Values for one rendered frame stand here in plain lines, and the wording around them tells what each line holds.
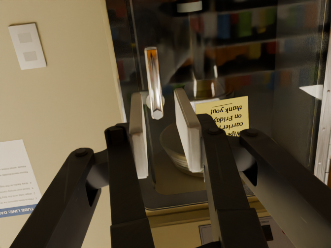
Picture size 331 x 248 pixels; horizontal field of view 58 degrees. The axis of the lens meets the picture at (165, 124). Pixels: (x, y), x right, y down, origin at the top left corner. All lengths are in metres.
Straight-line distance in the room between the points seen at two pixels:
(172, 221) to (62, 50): 0.56
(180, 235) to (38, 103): 0.59
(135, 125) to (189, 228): 0.37
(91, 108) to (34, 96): 0.16
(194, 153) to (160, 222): 0.36
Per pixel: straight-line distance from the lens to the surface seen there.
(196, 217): 0.52
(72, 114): 0.92
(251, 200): 0.55
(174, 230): 0.52
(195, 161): 0.17
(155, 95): 0.36
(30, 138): 0.99
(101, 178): 0.16
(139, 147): 0.16
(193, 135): 0.16
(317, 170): 0.55
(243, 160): 0.16
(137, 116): 0.18
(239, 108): 0.44
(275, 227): 0.54
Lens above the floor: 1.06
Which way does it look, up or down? 24 degrees up
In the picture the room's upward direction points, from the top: 173 degrees clockwise
